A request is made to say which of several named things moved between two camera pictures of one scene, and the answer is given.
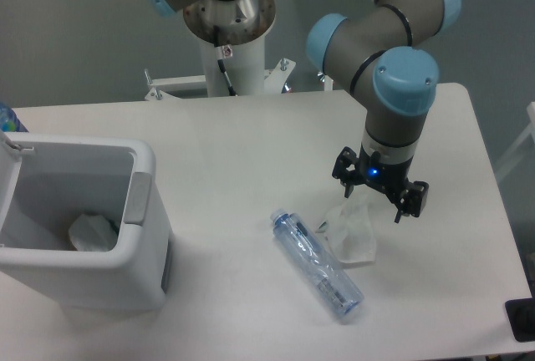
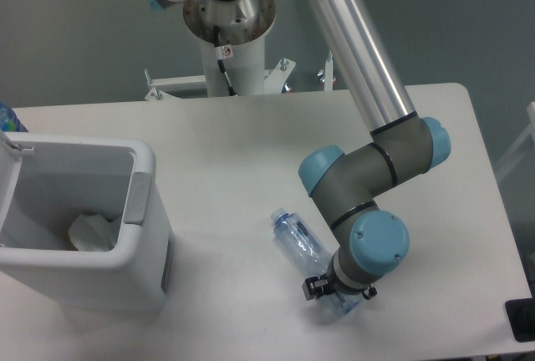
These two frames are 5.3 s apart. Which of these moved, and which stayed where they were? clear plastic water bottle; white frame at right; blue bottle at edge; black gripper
Moved: black gripper
Stayed: clear plastic water bottle; blue bottle at edge; white frame at right
